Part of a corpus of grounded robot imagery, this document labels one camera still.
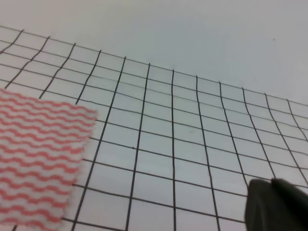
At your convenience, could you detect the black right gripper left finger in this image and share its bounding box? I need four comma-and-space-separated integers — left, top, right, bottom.
244, 179, 295, 231

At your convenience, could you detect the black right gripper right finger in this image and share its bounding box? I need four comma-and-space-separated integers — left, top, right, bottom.
271, 179, 308, 230

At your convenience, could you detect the pink white wavy striped towel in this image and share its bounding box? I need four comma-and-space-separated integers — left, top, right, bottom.
0, 89, 98, 231

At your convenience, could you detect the white black grid tablecloth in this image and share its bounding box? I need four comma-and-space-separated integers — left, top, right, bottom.
0, 26, 308, 231

